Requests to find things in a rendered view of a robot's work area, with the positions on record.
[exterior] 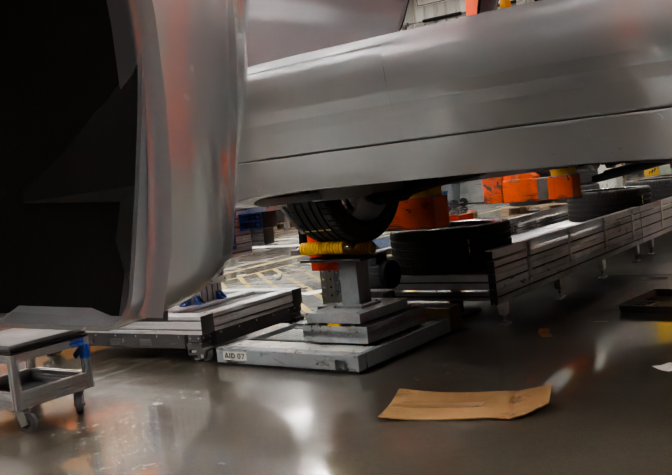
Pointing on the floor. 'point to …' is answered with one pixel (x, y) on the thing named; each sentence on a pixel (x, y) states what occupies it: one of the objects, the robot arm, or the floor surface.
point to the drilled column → (329, 288)
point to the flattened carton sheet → (465, 404)
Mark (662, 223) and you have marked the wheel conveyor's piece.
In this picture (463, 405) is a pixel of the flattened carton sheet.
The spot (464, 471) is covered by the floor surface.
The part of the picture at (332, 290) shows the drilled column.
